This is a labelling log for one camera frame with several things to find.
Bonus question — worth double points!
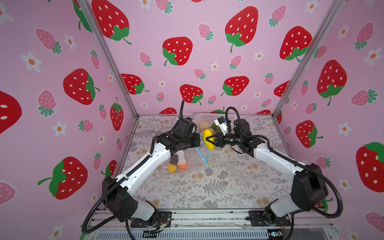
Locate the yellow toy lemon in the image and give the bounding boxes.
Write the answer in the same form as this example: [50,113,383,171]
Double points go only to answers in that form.
[168,164,177,174]

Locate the clear zip top bag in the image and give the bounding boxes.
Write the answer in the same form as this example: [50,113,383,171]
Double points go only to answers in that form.
[157,142,212,174]

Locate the beige toy potato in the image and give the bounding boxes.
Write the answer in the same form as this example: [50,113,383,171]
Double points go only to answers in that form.
[199,121,210,132]

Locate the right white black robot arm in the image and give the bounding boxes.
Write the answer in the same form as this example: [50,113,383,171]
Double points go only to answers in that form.
[203,117,344,226]

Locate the yellow toy banana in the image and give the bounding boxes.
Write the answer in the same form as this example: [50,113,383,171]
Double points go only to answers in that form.
[203,129,215,151]

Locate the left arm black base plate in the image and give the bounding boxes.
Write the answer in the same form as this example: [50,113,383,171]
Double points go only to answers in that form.
[130,211,172,229]

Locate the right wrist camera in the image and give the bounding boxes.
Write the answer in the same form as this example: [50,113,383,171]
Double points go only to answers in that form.
[214,117,231,136]

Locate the right aluminium corner post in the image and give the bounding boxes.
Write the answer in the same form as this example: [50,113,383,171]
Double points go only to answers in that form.
[272,0,347,118]

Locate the orange toy tangerine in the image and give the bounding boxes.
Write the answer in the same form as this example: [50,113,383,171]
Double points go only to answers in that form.
[178,163,188,170]

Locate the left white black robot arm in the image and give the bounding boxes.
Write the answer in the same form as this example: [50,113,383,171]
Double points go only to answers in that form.
[82,116,200,235]

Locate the white plastic basket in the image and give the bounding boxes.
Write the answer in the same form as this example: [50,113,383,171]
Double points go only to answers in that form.
[193,113,239,142]

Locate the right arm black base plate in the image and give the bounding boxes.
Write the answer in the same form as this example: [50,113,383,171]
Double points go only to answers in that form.
[246,211,291,227]

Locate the left aluminium corner post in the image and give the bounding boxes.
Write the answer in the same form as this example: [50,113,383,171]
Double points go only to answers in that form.
[77,0,139,118]

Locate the aluminium front rail frame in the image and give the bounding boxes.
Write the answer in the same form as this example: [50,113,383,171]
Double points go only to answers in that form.
[81,209,341,240]

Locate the aluminium corner post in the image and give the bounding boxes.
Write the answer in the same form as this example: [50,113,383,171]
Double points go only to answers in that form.
[272,0,347,118]
[77,0,139,118]

